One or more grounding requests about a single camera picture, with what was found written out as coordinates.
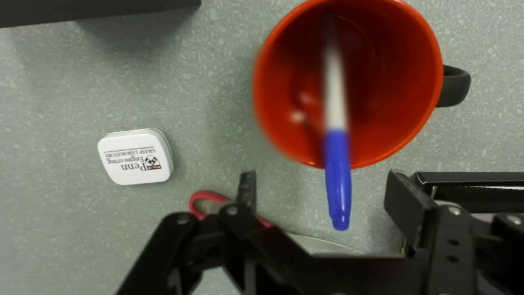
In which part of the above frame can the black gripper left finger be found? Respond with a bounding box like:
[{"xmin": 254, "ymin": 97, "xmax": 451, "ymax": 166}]
[{"xmin": 115, "ymin": 171, "xmax": 330, "ymax": 295}]

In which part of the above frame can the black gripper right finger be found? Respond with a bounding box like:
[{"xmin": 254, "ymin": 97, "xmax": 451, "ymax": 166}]
[{"xmin": 384, "ymin": 171, "xmax": 524, "ymax": 295}]

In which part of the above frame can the white marker blue cap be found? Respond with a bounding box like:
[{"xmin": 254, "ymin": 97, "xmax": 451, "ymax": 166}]
[{"xmin": 320, "ymin": 16, "xmax": 354, "ymax": 234}]

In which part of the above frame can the small white printed tin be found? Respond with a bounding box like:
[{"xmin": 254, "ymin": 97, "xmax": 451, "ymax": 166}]
[{"xmin": 97, "ymin": 129, "xmax": 176, "ymax": 188}]

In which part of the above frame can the black mug orange inside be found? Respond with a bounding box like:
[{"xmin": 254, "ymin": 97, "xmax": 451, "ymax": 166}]
[{"xmin": 253, "ymin": 0, "xmax": 472, "ymax": 171}]

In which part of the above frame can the long black product box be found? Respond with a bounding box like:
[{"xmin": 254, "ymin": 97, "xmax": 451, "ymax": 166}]
[{"xmin": 0, "ymin": 0, "xmax": 203, "ymax": 30}]

